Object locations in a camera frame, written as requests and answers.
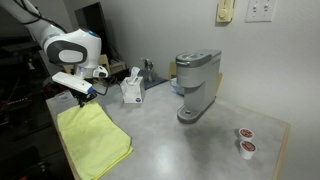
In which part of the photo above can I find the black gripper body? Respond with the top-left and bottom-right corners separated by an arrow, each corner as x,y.
70,89 -> 97,102

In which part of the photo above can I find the yellow-green microfiber towel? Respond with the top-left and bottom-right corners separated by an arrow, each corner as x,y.
57,101 -> 133,180

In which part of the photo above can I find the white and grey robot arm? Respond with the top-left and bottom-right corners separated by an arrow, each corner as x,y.
0,0 -> 109,107

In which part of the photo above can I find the grey tissue box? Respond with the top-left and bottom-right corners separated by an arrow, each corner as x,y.
120,67 -> 145,104

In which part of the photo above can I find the dark blue placemat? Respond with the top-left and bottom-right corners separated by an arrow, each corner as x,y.
116,75 -> 169,91

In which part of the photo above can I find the glass jar with metal utensils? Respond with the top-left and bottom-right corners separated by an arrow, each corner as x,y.
142,58 -> 154,82

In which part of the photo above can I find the grey pod coffee machine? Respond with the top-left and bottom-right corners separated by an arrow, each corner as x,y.
175,49 -> 222,124

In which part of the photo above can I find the upper red-lid coffee pod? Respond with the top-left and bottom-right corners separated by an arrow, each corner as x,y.
238,128 -> 254,141

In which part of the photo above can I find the red-lid coffee pod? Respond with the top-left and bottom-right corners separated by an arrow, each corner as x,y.
240,141 -> 257,160
238,128 -> 254,141

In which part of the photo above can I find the lower red-lid coffee pod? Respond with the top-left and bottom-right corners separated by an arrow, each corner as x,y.
240,141 -> 257,160

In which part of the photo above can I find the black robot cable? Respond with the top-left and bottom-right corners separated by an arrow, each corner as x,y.
13,0 -> 118,97

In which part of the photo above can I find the beige wall thermostat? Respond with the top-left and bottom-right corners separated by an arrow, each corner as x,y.
216,0 -> 235,23

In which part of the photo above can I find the white wall switch plate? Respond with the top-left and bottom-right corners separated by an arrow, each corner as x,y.
245,0 -> 278,23

